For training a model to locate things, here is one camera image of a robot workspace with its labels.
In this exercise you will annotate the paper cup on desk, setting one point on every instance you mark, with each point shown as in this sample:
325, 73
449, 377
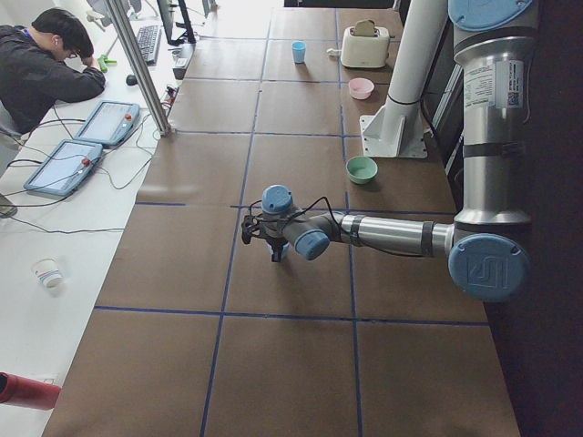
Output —
47, 272

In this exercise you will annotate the orange black connector board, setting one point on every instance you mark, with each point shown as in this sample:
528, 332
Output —
170, 95

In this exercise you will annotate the white toaster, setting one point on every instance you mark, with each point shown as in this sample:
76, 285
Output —
365, 51

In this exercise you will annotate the pink bowl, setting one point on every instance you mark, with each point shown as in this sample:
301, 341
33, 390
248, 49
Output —
360, 88

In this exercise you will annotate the light blue cup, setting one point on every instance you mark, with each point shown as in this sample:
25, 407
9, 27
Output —
283, 252
298, 52

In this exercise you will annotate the green handled tool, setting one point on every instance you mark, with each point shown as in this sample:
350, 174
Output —
105, 63

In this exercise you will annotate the black keyboard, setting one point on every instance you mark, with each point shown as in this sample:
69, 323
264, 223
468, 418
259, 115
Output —
148, 39

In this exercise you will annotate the black monitor on desk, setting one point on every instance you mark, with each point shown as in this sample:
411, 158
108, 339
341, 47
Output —
175, 19

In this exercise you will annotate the seated person in black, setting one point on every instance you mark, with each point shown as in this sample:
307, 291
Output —
48, 61

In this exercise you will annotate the green bowl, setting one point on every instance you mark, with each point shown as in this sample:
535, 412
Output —
361, 170

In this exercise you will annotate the aluminium frame post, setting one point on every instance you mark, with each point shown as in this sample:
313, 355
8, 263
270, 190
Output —
139, 67

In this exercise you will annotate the red cylinder bottle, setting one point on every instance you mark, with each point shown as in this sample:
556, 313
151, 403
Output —
28, 393

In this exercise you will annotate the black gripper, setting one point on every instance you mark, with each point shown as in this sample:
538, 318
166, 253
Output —
273, 239

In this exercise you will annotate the teach pendant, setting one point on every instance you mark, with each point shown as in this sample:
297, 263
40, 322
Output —
65, 169
109, 124

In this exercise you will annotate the white camera pole stand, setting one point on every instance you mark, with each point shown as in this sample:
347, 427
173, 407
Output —
424, 63

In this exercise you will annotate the black computer mouse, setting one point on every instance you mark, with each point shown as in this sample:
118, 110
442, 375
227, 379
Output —
131, 80

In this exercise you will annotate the bread slice in toaster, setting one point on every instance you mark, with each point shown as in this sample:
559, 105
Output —
364, 28

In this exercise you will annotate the lower teach pendant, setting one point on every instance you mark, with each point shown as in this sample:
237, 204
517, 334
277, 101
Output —
65, 169

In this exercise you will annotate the upper teach pendant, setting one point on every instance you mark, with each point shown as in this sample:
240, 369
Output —
109, 124

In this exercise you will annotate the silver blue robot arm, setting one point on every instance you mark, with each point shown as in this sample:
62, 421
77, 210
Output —
484, 246

